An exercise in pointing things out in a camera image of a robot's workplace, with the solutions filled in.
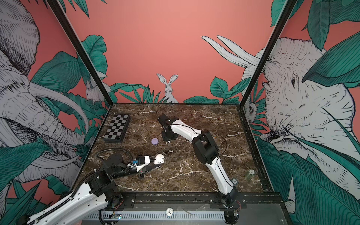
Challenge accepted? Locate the purple earbud charging case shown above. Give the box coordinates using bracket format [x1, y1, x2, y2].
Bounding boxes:
[151, 138, 159, 145]

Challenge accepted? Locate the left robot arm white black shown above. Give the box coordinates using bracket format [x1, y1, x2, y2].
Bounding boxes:
[16, 149, 165, 225]

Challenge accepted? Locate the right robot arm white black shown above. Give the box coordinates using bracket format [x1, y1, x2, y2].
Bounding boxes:
[157, 113, 242, 209]

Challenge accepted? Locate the black white checkerboard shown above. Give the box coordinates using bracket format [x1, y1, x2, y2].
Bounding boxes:
[103, 114, 131, 143]

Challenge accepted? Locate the black mounting rail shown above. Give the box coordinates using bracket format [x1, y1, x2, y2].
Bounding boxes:
[117, 192, 283, 210]

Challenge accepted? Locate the poker chip on duct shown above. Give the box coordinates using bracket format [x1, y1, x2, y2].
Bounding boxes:
[166, 208, 174, 217]

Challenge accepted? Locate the white slotted cable duct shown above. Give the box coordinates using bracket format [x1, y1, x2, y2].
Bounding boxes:
[101, 211, 225, 221]

